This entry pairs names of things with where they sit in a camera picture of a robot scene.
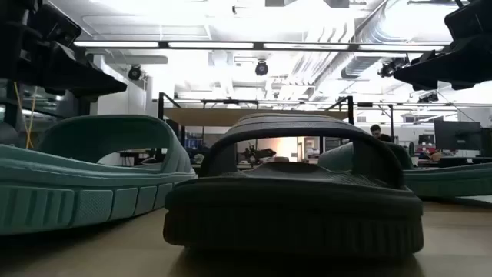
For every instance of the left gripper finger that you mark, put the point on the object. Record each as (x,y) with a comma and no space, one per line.
(88,89)
(84,67)

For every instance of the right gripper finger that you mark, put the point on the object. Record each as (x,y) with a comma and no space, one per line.
(434,61)
(426,77)

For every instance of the green rubber slide sandal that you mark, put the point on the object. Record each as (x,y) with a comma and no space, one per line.
(442,181)
(57,207)

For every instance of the black background robot arm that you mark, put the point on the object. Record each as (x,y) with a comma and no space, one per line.
(257,154)

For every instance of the black round ceiling lamp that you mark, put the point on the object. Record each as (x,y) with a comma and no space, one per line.
(134,72)
(261,68)
(428,97)
(390,68)

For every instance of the black computer monitor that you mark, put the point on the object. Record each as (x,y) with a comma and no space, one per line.
(457,134)
(487,142)

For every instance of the person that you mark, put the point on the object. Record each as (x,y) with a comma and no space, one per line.
(376,131)

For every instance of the long white light bar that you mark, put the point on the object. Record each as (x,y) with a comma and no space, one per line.
(211,45)

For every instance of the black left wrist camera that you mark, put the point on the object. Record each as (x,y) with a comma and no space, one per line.
(57,25)

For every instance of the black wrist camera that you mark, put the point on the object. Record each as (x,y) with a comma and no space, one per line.
(57,25)
(471,19)

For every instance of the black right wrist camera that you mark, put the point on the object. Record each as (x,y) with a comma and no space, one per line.
(471,19)

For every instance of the silver ventilation duct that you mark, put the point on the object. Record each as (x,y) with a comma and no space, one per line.
(361,65)

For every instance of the wooden shelf with black frame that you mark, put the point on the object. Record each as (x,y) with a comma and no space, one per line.
(200,117)

